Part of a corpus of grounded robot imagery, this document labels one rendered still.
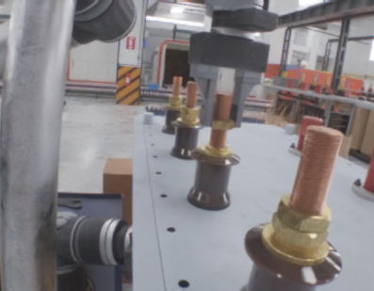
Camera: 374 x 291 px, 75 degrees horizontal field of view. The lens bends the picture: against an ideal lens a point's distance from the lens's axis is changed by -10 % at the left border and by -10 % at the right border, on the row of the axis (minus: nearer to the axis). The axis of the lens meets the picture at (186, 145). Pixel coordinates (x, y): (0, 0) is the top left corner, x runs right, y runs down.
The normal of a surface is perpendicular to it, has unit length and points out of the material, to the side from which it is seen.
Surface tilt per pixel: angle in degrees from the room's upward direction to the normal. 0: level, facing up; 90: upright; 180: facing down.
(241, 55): 90
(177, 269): 0
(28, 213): 81
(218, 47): 90
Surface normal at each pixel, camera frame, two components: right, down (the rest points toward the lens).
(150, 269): -0.08, -0.95
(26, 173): 0.50, 0.14
